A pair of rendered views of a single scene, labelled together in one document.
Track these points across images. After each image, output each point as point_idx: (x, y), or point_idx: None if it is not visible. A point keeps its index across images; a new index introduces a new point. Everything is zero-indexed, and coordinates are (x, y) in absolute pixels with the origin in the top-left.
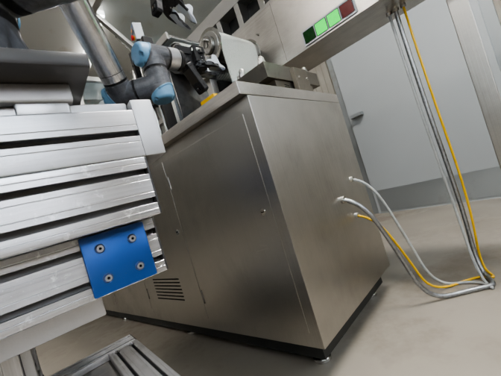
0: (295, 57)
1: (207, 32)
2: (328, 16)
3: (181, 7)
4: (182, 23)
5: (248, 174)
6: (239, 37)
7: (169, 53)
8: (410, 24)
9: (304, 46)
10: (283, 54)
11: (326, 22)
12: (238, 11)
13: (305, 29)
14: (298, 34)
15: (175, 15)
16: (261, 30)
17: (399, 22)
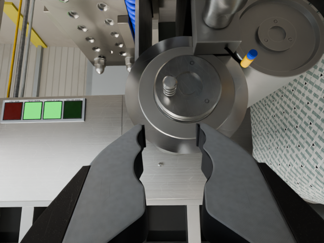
0: (107, 95)
1: (174, 134)
2: (37, 117)
3: (82, 208)
4: (206, 143)
5: None
6: (204, 186)
7: None
8: (7, 87)
9: (87, 100)
10: (124, 108)
11: (42, 111)
12: (190, 234)
13: (75, 120)
14: (89, 121)
15: (209, 202)
16: (152, 167)
17: (14, 94)
